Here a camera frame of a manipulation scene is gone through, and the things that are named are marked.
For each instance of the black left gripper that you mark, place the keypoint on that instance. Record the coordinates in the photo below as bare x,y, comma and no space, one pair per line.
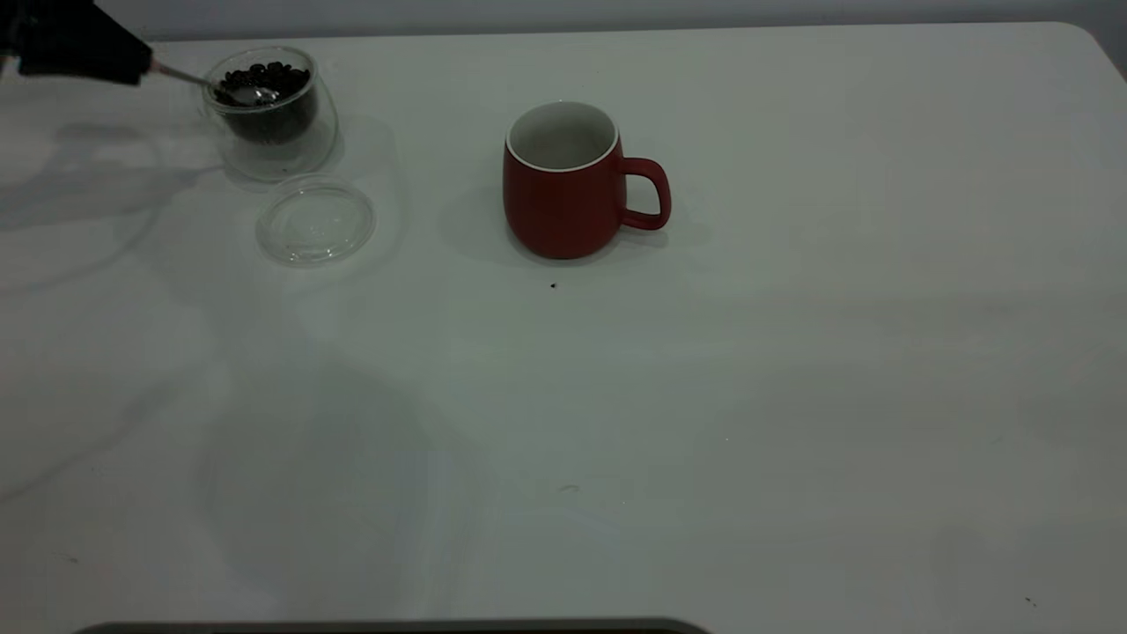
40,19

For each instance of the red ceramic mug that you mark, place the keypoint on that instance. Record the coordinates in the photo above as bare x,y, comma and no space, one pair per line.
559,211

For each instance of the dark coffee beans pile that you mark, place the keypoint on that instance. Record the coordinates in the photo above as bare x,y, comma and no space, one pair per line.
282,119

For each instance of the clear glass lid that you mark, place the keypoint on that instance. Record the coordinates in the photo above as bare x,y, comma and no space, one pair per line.
315,224

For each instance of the clear glass jar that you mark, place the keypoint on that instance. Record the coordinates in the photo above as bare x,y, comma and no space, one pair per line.
299,158

